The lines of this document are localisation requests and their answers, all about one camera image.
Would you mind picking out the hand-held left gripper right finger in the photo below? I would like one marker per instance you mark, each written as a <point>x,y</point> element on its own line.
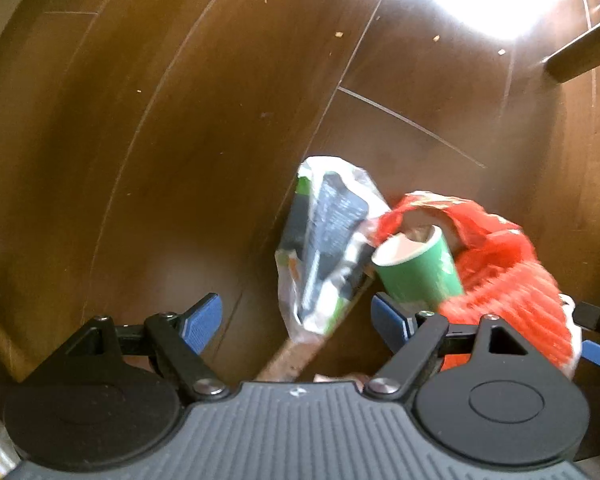
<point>386,317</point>

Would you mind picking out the brown cardboard piece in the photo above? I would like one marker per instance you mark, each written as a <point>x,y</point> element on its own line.
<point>286,360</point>

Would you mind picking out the green paper cup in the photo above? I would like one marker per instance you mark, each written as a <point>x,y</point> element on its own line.
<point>420,275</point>

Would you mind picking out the red plastic bag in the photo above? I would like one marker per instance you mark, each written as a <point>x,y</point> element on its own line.
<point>510,280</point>

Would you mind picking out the dark furniture leg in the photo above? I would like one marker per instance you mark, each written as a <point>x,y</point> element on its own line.
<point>580,52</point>

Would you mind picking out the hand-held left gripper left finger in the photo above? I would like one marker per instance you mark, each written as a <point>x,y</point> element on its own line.
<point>202,322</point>

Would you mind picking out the clear plastic snack bag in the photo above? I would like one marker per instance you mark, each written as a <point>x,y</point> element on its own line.
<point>330,220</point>

